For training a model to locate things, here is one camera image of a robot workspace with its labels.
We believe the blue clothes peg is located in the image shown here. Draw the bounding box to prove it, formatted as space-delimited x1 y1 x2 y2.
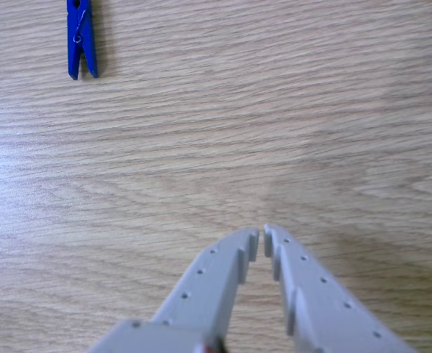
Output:
66 0 100 81

